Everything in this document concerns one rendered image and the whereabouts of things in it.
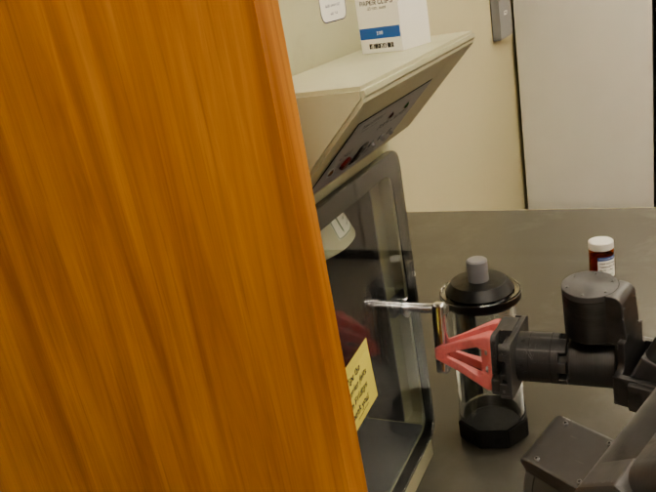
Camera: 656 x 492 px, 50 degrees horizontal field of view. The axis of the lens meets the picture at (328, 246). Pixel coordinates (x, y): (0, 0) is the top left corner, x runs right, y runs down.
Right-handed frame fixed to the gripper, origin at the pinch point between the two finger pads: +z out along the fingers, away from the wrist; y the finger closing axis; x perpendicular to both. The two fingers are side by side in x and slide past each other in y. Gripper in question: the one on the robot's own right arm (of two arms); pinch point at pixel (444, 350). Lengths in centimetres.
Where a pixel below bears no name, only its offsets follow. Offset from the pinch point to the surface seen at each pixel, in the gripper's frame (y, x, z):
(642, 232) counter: -94, 9, -17
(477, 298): -9.0, -3.8, -2.1
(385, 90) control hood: 25.8, -32.1, -6.0
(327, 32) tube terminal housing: 11.2, -37.9, 5.3
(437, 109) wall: -158, -20, 49
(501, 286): -11.3, -4.6, -4.6
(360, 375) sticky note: 14.6, -2.9, 4.4
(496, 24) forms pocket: -243, -49, 47
